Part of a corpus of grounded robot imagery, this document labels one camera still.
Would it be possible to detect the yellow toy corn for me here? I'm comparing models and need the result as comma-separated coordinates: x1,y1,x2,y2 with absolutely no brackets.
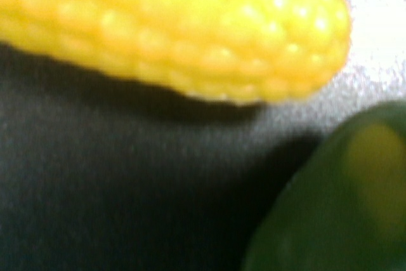
1,0,351,104

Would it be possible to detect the green toy pepper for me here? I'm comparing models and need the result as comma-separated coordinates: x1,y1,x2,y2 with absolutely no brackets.
242,102,405,270

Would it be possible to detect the black frying pan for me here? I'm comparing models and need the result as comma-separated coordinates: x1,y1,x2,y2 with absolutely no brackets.
0,0,406,271

